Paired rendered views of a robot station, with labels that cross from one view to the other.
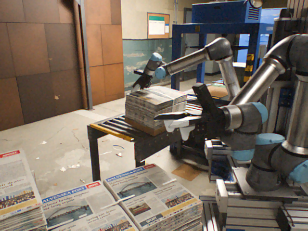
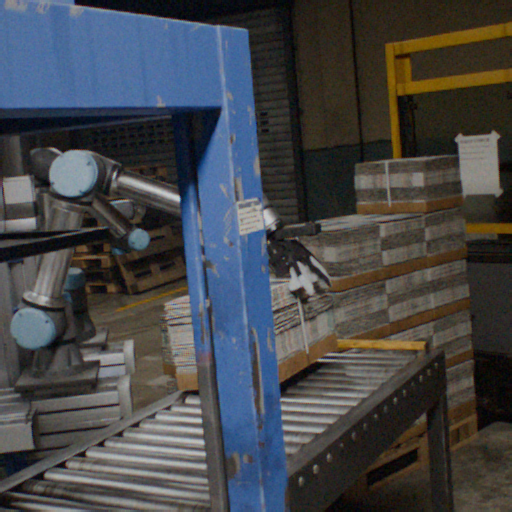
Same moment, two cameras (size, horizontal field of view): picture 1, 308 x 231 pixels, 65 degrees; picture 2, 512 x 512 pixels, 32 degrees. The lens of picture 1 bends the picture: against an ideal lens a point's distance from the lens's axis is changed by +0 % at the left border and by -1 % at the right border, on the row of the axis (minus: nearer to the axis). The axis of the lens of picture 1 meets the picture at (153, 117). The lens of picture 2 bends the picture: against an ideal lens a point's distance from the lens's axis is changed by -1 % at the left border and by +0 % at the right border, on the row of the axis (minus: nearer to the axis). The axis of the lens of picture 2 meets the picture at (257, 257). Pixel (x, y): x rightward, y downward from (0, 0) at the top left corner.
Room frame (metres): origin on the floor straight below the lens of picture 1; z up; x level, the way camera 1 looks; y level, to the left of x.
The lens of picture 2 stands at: (4.01, -0.43, 1.40)
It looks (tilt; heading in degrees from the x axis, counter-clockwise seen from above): 7 degrees down; 169
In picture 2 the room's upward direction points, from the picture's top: 5 degrees counter-clockwise
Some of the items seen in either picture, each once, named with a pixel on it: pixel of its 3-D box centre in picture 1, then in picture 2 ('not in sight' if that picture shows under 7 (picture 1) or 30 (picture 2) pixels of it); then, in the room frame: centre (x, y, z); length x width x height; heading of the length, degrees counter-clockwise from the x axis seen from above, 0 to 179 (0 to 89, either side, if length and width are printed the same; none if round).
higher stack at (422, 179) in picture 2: not in sight; (416, 302); (0.26, 1.00, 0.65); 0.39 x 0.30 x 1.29; 33
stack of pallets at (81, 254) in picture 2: not in sight; (108, 227); (-6.13, -0.14, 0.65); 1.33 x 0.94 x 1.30; 144
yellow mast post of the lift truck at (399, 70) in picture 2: not in sight; (409, 219); (-0.25, 1.19, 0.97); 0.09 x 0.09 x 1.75; 33
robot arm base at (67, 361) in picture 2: not in sight; (57, 354); (1.46, -0.54, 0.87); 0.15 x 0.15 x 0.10
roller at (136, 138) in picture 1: (120, 133); (341, 362); (1.62, 0.24, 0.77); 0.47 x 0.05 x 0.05; 50
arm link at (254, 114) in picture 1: (247, 115); (117, 212); (0.75, -0.30, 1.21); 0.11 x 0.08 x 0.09; 111
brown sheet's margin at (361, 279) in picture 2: not in sight; (325, 277); (0.58, 0.50, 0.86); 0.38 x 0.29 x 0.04; 33
